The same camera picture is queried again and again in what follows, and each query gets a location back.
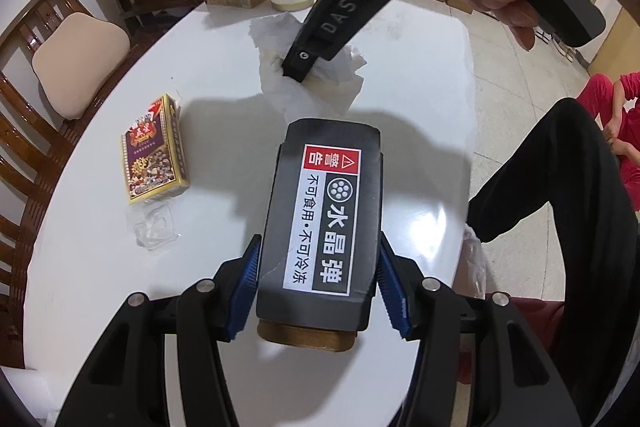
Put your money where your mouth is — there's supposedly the black labelled box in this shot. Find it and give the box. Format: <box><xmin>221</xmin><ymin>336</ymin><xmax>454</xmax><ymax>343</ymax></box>
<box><xmin>256</xmin><ymin>118</ymin><xmax>383</xmax><ymax>353</ymax></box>

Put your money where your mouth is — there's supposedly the person's right leg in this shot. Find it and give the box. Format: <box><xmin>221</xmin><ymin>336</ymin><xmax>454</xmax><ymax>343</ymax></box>
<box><xmin>467</xmin><ymin>98</ymin><xmax>640</xmax><ymax>427</ymax></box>

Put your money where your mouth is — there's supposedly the beige cushion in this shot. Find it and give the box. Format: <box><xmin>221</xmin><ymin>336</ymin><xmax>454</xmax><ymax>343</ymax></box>
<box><xmin>32</xmin><ymin>12</ymin><xmax>132</xmax><ymax>120</ymax></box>

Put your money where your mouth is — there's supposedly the wooden bench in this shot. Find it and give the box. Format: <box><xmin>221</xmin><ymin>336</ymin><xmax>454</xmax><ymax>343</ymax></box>
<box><xmin>0</xmin><ymin>0</ymin><xmax>146</xmax><ymax>370</ymax></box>

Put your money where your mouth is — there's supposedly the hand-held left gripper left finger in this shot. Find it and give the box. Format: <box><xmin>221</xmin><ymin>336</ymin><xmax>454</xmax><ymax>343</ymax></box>
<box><xmin>55</xmin><ymin>234</ymin><xmax>263</xmax><ymax>427</ymax></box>

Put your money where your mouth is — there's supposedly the purple gold playing card box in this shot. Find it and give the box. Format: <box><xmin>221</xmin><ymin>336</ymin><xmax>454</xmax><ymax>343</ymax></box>
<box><xmin>120</xmin><ymin>93</ymin><xmax>191</xmax><ymax>206</ymax></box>

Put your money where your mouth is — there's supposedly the white tissue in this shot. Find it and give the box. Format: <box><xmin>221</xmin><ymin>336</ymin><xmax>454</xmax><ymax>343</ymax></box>
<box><xmin>249</xmin><ymin>13</ymin><xmax>369</xmax><ymax>105</ymax></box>

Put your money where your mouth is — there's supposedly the clear plastic wrapper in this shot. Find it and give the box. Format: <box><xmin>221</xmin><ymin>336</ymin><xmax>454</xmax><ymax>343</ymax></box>
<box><xmin>127</xmin><ymin>202</ymin><xmax>181</xmax><ymax>253</ymax></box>

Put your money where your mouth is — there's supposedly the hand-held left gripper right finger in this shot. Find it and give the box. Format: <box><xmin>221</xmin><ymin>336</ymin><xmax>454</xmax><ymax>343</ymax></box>
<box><xmin>377</xmin><ymin>237</ymin><xmax>583</xmax><ymax>427</ymax></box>

